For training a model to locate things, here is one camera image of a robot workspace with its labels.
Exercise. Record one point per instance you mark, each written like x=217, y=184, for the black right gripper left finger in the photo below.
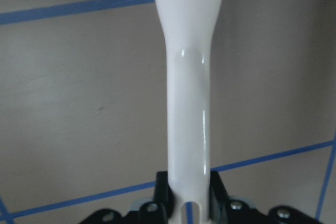
x=155, y=209

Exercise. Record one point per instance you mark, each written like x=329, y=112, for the white hand brush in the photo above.
x=188, y=27

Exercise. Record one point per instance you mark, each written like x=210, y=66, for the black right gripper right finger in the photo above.
x=226, y=209

